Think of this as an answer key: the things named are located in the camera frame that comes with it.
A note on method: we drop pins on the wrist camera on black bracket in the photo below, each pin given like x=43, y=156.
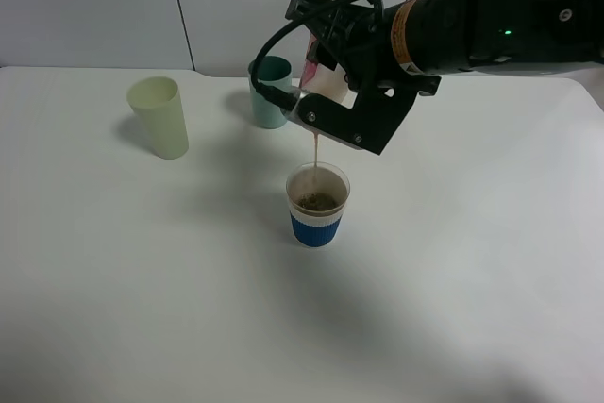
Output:
x=370, y=123

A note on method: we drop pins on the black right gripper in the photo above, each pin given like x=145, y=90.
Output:
x=362, y=37

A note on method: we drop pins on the clear plastic drink bottle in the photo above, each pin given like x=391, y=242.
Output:
x=317, y=78

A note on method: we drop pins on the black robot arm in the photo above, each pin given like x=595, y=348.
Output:
x=397, y=46

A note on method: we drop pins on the light green plastic cup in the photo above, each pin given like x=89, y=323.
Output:
x=157, y=102

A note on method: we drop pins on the glass cup with blue sleeve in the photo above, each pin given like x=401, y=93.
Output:
x=317, y=194

